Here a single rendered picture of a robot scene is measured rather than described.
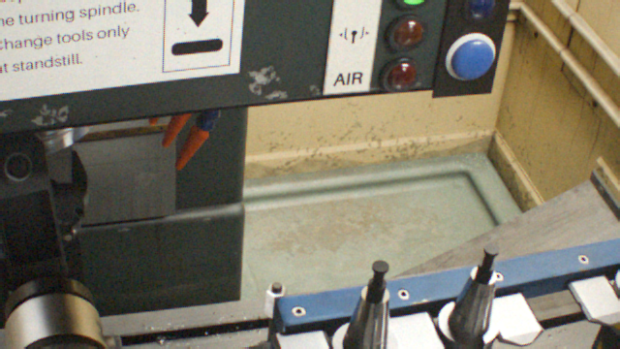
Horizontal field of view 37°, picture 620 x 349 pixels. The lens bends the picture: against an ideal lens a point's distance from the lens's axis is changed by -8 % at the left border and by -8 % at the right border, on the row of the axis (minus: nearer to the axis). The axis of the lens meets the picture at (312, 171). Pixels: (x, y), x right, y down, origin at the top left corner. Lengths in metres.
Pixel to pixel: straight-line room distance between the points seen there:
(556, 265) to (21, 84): 0.67
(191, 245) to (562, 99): 0.78
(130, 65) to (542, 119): 1.49
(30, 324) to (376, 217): 1.42
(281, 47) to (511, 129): 1.56
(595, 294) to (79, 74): 0.66
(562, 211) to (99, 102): 1.31
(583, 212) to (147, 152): 0.80
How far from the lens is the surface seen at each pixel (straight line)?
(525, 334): 0.99
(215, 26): 0.57
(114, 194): 1.48
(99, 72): 0.57
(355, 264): 1.93
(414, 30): 0.60
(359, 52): 0.61
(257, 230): 1.98
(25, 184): 0.71
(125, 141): 1.42
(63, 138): 0.77
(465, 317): 0.95
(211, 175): 1.54
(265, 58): 0.59
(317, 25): 0.59
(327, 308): 0.96
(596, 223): 1.77
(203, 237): 1.60
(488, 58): 0.64
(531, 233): 1.77
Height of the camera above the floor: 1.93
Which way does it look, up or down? 39 degrees down
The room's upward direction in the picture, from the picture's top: 7 degrees clockwise
